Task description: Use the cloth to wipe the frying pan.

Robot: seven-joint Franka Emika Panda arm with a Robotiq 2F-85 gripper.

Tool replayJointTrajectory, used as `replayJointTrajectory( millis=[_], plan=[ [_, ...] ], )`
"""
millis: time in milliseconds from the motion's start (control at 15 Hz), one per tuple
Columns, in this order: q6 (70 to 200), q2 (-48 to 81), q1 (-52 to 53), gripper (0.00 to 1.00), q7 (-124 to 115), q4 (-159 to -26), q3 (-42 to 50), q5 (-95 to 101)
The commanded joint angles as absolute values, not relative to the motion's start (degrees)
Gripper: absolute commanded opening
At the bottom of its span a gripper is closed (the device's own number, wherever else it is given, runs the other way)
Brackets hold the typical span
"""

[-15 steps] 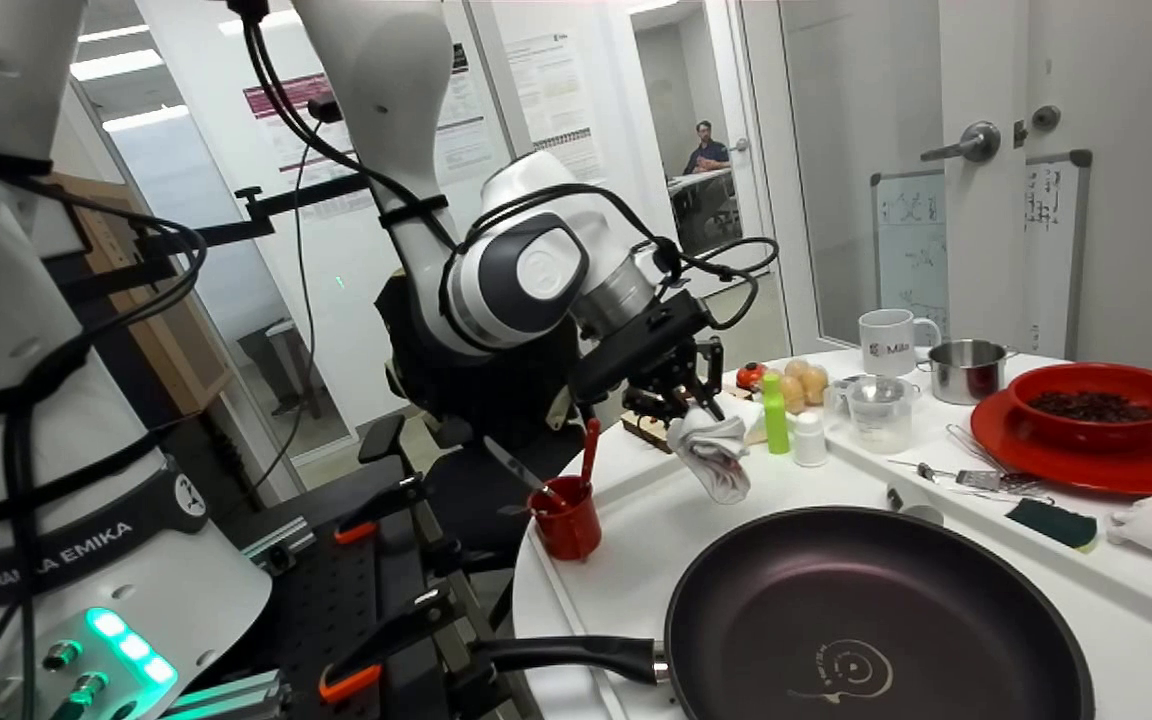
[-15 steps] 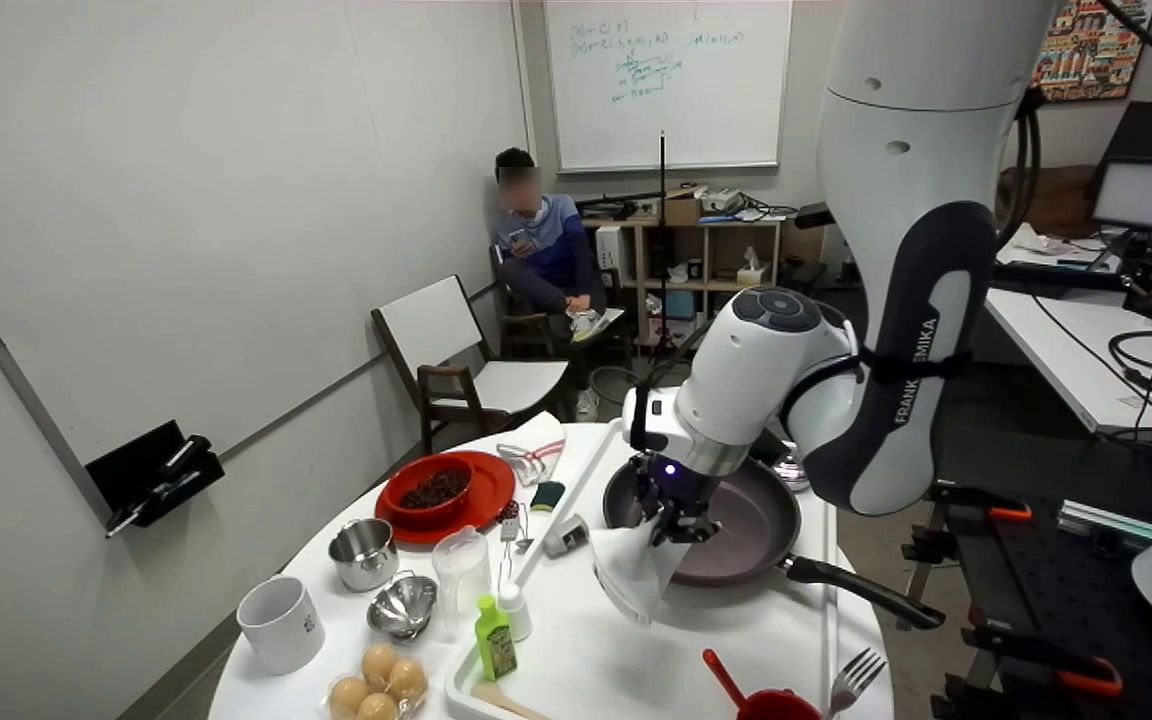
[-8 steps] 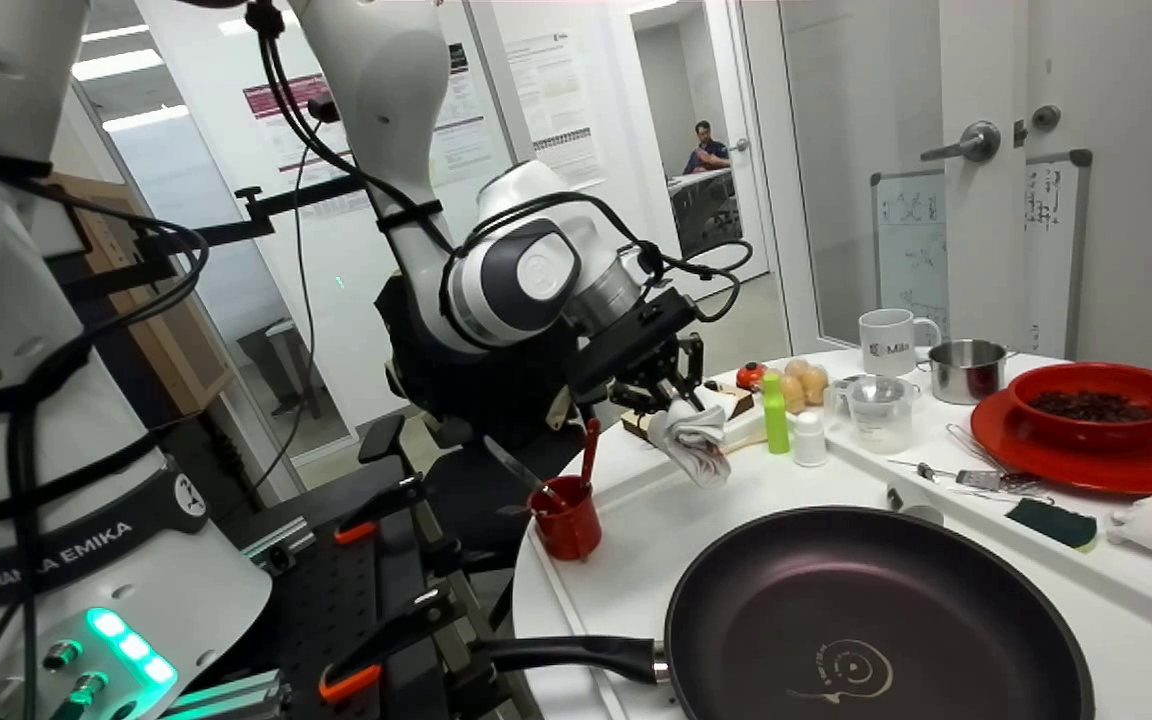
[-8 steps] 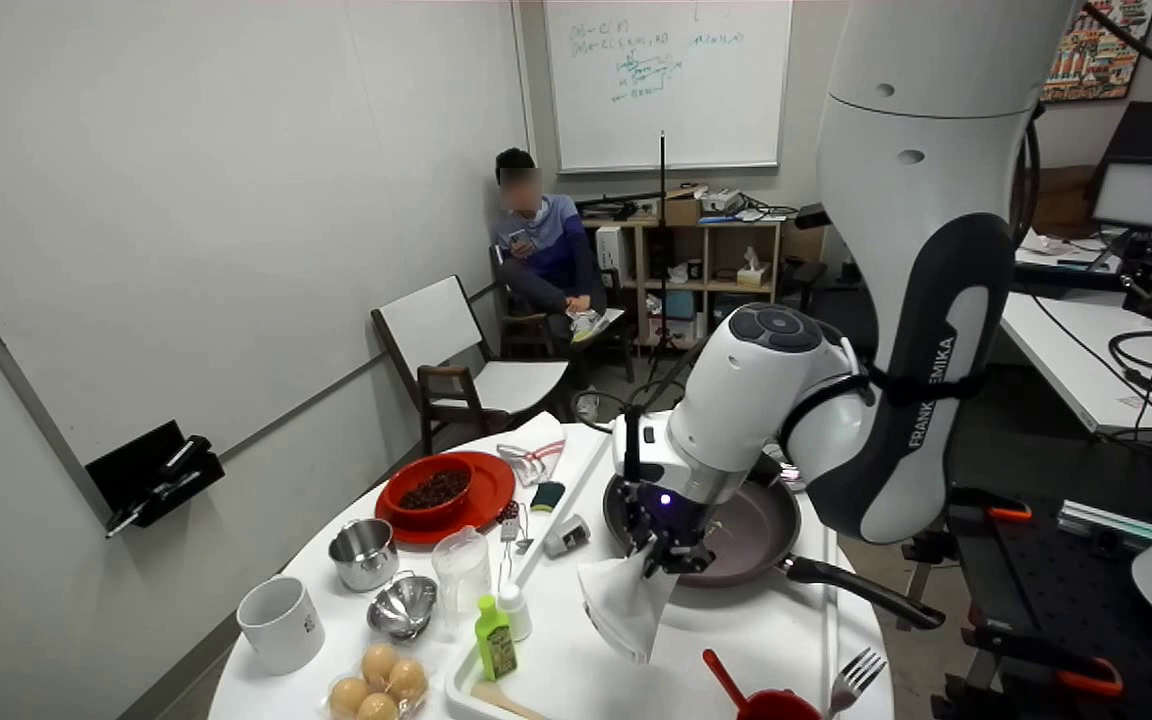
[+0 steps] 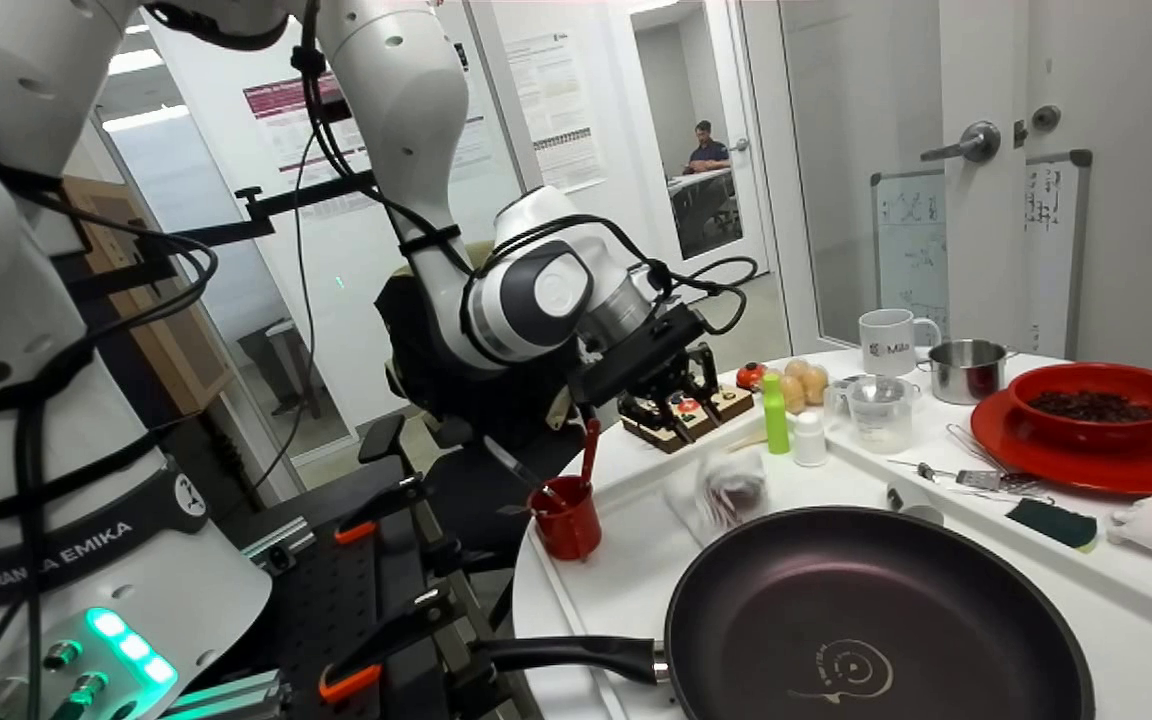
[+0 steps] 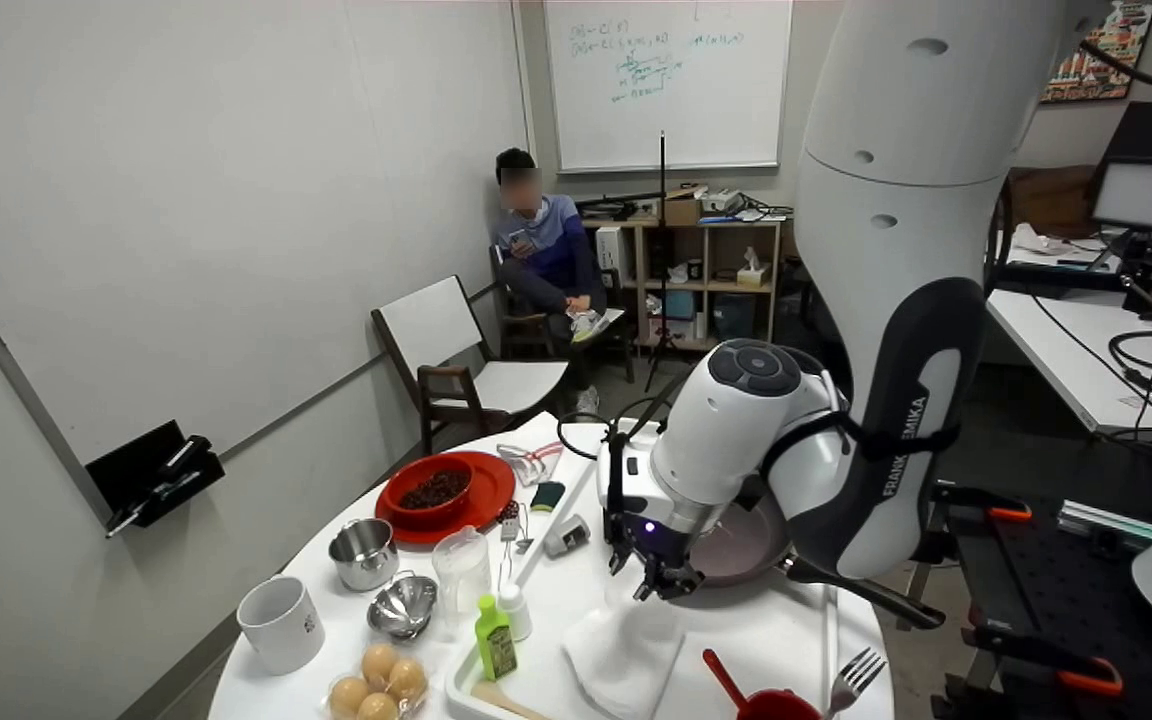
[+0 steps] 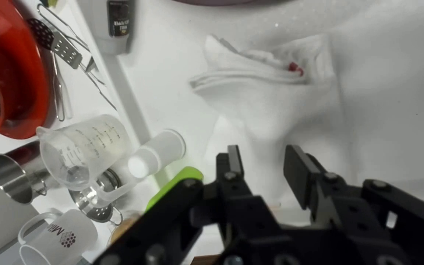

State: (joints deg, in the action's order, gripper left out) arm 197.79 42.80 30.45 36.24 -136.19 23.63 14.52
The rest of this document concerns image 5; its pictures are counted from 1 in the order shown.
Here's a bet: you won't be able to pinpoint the small standing whiteboard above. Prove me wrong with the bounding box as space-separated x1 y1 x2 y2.
869 165 953 337
1020 147 1091 360

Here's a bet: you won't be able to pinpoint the door lock knob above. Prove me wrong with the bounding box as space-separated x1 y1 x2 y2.
1011 104 1062 154

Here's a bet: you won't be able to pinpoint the silver door handle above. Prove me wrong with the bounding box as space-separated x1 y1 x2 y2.
914 119 1005 167

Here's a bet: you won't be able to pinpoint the clear plastic cup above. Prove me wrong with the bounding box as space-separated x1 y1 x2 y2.
840 395 918 462

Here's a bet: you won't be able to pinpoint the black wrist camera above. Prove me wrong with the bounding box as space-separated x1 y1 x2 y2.
566 309 711 412

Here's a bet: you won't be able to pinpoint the small white bottle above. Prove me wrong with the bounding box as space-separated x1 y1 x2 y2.
787 410 831 470

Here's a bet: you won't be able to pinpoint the light wooden board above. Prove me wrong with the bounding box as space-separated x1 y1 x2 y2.
58 171 231 418

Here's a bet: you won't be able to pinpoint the distant person at desk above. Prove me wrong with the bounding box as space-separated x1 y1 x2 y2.
679 117 737 175

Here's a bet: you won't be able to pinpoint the grey marker pen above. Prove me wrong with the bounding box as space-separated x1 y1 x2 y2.
914 458 1007 496

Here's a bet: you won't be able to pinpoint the red measuring cup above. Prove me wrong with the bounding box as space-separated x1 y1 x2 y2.
525 418 606 563

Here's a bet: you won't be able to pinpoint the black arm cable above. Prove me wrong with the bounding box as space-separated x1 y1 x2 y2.
0 0 762 720

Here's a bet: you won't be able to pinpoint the dark beans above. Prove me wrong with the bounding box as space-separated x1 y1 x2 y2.
1033 387 1152 426

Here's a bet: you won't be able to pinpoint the poster with purple band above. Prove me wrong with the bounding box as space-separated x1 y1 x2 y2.
239 78 329 129

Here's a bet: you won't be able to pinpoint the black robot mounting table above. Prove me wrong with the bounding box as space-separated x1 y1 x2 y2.
158 437 538 720

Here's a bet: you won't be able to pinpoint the white mug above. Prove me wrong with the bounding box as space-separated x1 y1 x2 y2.
856 305 942 380

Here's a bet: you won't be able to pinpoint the dark frying pan black handle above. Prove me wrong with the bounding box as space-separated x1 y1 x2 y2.
466 505 1101 720

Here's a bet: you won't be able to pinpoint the white paper notice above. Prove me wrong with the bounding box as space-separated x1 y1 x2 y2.
508 32 606 195

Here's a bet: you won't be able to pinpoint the black camera mount rod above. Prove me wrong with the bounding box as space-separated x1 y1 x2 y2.
130 167 388 263

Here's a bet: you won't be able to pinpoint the green squeeze bottle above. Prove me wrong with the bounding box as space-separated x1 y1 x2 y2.
754 370 797 458

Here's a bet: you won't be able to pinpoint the shallow steel bowl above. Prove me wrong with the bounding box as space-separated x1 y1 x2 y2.
827 371 918 421

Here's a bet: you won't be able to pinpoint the red colander bowl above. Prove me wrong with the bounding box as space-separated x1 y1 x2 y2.
966 384 1152 505

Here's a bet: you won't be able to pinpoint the black clamp orange handle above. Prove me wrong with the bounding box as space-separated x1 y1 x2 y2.
329 516 388 551
311 583 466 711

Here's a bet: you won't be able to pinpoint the white cloth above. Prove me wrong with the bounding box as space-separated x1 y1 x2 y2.
663 458 799 540

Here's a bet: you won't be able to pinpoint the wooden sushi board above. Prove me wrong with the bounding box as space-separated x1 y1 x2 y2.
620 376 754 458

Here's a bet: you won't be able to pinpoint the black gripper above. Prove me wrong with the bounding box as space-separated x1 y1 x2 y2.
650 337 728 418

